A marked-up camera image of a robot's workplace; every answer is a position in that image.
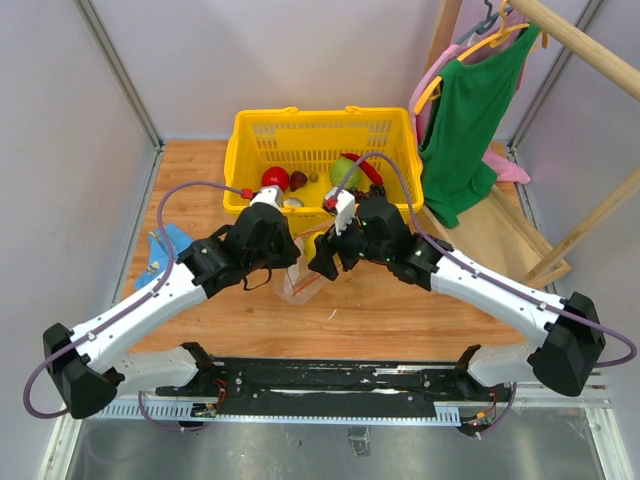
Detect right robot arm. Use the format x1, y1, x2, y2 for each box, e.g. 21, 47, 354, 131
308, 197, 606, 400

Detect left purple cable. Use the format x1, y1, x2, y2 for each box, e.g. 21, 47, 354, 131
22, 179, 254, 434

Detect pink shirt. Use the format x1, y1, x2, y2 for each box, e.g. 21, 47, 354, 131
409, 27, 530, 184

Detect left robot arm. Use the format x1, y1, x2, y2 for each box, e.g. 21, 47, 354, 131
43, 203, 300, 419

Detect dark grape bunch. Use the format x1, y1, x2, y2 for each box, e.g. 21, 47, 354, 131
348, 184, 387, 203

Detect dark red fig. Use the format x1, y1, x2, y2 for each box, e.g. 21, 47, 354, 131
289, 171, 308, 192

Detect clear zip top bag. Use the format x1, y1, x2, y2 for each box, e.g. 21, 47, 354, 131
273, 231, 327, 305

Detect green tank top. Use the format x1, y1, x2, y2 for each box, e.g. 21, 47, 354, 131
418, 24, 541, 228

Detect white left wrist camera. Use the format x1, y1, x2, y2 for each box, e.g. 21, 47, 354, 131
250, 185, 284, 209

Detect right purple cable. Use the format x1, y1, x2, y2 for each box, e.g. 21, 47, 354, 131
322, 152, 640, 441

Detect wooden clothes rack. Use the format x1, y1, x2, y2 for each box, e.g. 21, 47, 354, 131
419, 1, 639, 288

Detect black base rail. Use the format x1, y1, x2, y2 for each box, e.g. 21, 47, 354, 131
155, 357, 510, 415

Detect yellow lemon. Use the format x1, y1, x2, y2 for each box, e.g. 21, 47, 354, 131
304, 231, 322, 263

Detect yellow plastic basket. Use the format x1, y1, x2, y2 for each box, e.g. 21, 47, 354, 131
224, 106, 424, 236

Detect purple cable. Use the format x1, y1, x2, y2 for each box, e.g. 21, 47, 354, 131
322, 152, 640, 441
22, 179, 254, 434

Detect yellow hanger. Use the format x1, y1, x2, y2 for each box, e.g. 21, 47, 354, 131
413, 1, 531, 115

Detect blue cloth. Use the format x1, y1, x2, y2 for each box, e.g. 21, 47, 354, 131
134, 224, 194, 291

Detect red apple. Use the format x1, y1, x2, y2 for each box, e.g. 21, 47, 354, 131
261, 166, 290, 192

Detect white cable duct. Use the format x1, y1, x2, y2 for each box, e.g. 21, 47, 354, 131
92, 398, 462, 427

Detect green cabbage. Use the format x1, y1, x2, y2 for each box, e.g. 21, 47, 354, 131
329, 158, 361, 189

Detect grey hanger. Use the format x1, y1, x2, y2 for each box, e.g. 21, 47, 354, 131
455, 0, 501, 46

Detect red chili pepper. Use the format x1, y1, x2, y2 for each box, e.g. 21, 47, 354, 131
341, 153, 384, 186

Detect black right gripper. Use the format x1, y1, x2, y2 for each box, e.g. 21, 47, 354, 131
309, 208, 391, 281

